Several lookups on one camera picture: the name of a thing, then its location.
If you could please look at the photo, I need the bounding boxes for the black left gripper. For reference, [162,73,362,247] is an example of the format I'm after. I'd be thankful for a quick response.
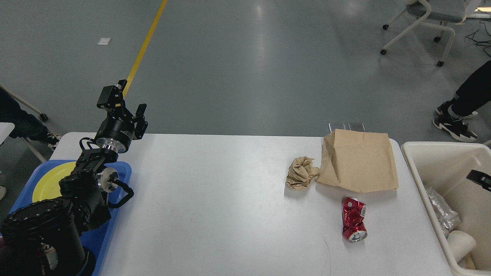
[94,80,148,154]

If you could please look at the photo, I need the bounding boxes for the crumpled clear plastic wrap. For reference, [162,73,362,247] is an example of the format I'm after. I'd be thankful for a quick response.
[425,187,461,239]

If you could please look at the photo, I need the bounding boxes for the person in dark trousers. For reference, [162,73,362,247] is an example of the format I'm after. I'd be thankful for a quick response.
[433,61,491,143]

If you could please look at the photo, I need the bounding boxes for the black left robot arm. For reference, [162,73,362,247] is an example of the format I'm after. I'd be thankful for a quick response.
[1,80,148,276]

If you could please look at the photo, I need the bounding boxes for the grey office chair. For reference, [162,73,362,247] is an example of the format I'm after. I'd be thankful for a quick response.
[379,0,468,67]

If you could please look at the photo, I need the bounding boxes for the yellow plastic plate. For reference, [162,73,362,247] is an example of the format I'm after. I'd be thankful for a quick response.
[32,159,76,202]

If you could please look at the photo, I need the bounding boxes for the white paper cup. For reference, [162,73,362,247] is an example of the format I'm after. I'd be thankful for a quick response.
[447,230,477,262]

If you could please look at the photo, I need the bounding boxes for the brown paper ball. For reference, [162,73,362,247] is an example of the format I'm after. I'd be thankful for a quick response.
[285,156,320,190]

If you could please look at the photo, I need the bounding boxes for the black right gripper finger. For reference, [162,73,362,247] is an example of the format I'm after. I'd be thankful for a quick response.
[466,170,491,192]

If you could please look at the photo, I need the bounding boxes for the beige plastic bin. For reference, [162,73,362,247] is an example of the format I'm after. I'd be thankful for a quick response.
[401,141,491,276]

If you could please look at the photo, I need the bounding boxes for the crushed red soda can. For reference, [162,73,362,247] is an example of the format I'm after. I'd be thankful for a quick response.
[342,196,368,243]

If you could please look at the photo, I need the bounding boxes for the person leg dark trousers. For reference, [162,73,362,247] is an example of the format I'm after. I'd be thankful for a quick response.
[0,87,62,150]

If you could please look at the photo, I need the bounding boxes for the brown paper bag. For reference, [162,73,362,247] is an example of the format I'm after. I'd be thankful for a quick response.
[317,129,399,193]

